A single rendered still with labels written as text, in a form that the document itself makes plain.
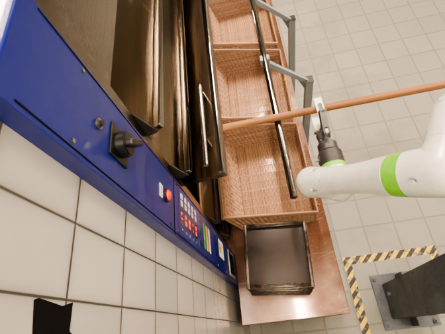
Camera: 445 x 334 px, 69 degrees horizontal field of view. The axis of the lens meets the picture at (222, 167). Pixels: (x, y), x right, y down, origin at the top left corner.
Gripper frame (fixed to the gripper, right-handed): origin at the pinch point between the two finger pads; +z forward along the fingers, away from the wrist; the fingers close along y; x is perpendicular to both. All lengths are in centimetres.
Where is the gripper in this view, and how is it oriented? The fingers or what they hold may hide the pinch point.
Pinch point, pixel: (316, 110)
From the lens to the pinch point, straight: 141.9
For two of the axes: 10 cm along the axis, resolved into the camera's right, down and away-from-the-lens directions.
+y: 1.9, 4.4, 8.8
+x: 9.8, -1.8, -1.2
